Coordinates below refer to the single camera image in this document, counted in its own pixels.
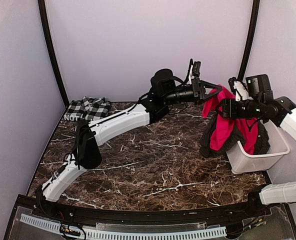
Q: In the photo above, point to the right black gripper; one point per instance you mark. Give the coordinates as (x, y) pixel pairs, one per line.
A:
(229, 106)

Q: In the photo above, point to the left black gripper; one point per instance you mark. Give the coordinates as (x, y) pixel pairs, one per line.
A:
(200, 86)

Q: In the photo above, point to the red garment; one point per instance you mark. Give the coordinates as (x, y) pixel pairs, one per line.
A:
(225, 132)

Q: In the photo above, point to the black white checkered shirt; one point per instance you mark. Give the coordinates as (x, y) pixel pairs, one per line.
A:
(88, 108)

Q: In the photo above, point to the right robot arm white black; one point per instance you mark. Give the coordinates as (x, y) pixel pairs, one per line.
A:
(280, 111)

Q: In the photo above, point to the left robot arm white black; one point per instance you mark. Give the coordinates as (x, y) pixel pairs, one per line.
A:
(149, 109)

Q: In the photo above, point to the white plastic laundry bin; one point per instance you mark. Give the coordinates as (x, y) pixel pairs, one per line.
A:
(242, 162)

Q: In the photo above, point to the dark pinstriped button shirt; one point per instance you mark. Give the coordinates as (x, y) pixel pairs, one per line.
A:
(261, 147)

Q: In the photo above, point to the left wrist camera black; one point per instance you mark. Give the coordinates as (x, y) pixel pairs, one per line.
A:
(164, 82)

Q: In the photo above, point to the right black frame post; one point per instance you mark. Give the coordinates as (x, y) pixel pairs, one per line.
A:
(249, 39)

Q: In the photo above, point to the black frame post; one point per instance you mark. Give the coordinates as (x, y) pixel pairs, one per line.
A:
(249, 39)
(51, 51)

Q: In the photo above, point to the black front rail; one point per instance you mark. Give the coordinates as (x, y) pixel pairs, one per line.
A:
(222, 215)

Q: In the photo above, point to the left black frame post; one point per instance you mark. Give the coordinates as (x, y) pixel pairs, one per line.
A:
(51, 51)

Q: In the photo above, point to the white slotted cable duct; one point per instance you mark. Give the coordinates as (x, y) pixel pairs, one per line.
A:
(105, 231)

